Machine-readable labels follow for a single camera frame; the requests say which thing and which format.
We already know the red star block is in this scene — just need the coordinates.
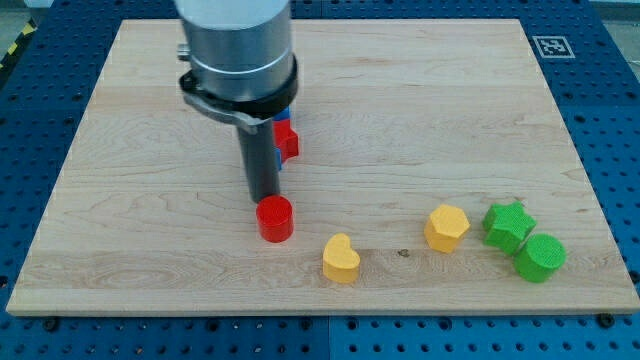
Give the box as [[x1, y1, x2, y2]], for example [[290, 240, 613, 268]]
[[273, 119, 300, 164]]

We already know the yellow hexagon block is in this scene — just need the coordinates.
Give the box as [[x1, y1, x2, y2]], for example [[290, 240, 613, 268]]
[[424, 204, 471, 253]]

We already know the green cylinder block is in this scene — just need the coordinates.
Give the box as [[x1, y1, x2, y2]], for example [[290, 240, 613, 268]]
[[513, 234, 567, 283]]

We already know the white fiducial marker tag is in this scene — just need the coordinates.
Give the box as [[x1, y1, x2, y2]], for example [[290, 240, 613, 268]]
[[533, 35, 575, 59]]

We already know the yellow heart block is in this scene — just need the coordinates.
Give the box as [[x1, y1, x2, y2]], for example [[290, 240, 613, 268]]
[[322, 233, 361, 284]]

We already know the green star block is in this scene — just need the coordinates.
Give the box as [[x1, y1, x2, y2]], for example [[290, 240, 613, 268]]
[[482, 201, 537, 255]]

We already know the wooden board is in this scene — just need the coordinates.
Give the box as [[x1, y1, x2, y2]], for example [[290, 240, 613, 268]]
[[7, 20, 639, 317]]

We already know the blue block behind rod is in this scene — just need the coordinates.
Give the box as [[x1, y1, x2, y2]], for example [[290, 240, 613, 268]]
[[275, 147, 283, 171]]

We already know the red cylinder block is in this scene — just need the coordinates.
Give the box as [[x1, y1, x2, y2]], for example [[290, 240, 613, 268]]
[[256, 195, 294, 243]]

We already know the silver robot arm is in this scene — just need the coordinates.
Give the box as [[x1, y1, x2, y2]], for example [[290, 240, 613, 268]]
[[175, 0, 297, 135]]

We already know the dark cylindrical pointer rod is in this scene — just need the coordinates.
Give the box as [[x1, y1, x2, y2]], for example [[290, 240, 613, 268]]
[[238, 120, 280, 203]]

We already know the blue triangle block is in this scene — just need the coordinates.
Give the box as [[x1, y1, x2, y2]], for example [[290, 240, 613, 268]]
[[273, 107, 291, 121]]

